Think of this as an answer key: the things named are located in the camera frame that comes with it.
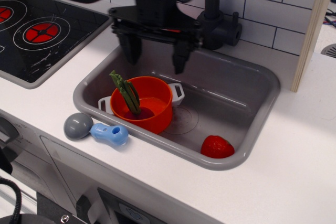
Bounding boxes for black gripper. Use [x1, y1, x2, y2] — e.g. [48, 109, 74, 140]
[109, 0, 202, 74]

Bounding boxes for purple toy beet green stem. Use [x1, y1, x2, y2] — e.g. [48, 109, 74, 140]
[109, 70, 154, 120]

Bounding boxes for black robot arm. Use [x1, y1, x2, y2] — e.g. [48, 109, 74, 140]
[109, 0, 201, 74]

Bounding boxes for grey plastic sink basin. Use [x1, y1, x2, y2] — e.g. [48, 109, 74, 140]
[73, 40, 280, 170]

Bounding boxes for dark grey toy faucet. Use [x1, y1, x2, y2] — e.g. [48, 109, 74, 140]
[197, 0, 242, 50]

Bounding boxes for grey and blue toy scoop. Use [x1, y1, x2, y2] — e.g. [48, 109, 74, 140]
[63, 112, 129, 147]

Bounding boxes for red toy strawberry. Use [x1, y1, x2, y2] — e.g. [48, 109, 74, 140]
[201, 135, 235, 158]

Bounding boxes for black toy stove top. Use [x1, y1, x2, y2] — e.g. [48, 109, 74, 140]
[1, 0, 111, 89]

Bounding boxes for light wooden side panel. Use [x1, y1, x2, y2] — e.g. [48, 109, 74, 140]
[290, 0, 330, 92]

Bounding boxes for grey oven knob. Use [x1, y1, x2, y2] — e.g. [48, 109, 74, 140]
[0, 117, 19, 148]

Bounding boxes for grey round floor vent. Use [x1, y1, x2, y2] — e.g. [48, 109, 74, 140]
[321, 44, 336, 58]

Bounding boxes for orange toy pot white handles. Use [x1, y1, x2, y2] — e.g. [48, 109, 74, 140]
[98, 76, 185, 134]

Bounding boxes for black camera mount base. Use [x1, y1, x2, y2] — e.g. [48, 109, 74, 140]
[1, 193, 86, 223]

